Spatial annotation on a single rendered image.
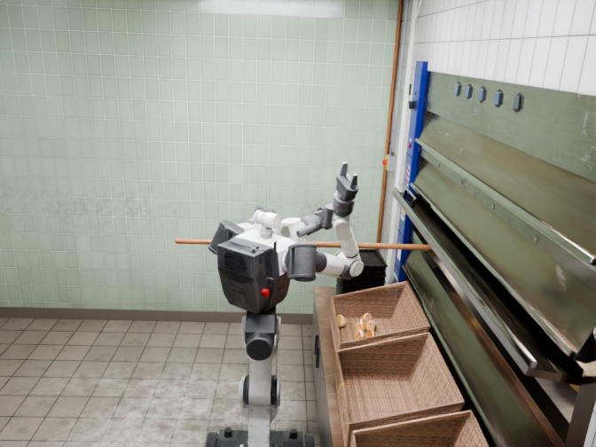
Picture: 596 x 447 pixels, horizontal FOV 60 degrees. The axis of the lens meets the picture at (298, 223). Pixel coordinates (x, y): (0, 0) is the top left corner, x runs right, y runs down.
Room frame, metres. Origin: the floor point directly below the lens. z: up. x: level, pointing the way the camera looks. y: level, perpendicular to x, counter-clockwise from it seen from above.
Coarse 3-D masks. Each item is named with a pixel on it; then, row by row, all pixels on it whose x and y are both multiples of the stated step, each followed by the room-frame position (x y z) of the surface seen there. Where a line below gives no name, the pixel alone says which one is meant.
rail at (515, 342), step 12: (396, 192) 2.85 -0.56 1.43; (408, 204) 2.60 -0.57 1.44; (432, 240) 2.09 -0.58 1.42; (444, 252) 1.93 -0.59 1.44; (456, 264) 1.80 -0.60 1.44; (468, 288) 1.63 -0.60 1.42; (480, 300) 1.52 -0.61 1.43; (492, 312) 1.43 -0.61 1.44; (504, 324) 1.36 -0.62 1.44; (516, 348) 1.24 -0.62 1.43; (528, 360) 1.17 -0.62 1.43
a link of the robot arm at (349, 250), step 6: (342, 240) 2.09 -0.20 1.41; (348, 240) 2.08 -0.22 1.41; (354, 240) 2.11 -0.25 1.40; (342, 246) 2.11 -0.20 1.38; (348, 246) 2.09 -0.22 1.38; (354, 246) 2.11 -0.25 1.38; (342, 252) 2.14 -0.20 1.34; (348, 252) 2.11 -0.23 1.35; (354, 252) 2.11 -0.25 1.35; (348, 258) 2.13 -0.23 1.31; (354, 258) 2.12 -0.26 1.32; (348, 264) 2.11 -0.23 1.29
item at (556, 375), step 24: (432, 216) 2.53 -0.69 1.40; (456, 240) 2.19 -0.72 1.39; (480, 264) 1.92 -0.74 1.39; (480, 288) 1.66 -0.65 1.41; (504, 288) 1.71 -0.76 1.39; (480, 312) 1.49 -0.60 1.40; (504, 312) 1.49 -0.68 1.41; (504, 336) 1.32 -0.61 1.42; (528, 336) 1.35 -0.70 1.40; (552, 360) 1.23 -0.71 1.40; (576, 384) 1.17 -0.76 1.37
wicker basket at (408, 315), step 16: (384, 288) 2.91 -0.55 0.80; (400, 288) 2.91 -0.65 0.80; (336, 304) 2.90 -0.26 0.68; (352, 304) 2.91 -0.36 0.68; (368, 304) 2.90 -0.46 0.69; (384, 304) 2.91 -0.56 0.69; (400, 304) 2.87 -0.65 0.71; (416, 304) 2.64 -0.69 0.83; (336, 320) 2.60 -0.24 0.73; (352, 320) 2.87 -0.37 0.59; (384, 320) 2.88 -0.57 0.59; (400, 320) 2.76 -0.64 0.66; (416, 320) 2.56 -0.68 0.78; (336, 336) 2.52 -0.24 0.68; (352, 336) 2.68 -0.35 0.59; (384, 336) 2.37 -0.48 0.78; (400, 336) 2.37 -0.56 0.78; (368, 352) 2.37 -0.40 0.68; (400, 352) 2.37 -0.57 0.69
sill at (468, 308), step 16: (416, 240) 2.84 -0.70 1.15; (432, 256) 2.52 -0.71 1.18; (448, 272) 2.32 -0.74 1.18; (464, 304) 2.00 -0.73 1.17; (480, 320) 1.85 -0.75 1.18; (496, 336) 1.73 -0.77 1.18; (496, 352) 1.64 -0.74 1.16; (512, 368) 1.52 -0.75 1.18; (528, 384) 1.43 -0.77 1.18; (528, 400) 1.38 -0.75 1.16; (544, 400) 1.35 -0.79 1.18; (544, 416) 1.28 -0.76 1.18; (560, 416) 1.28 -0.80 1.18; (560, 432) 1.21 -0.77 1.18
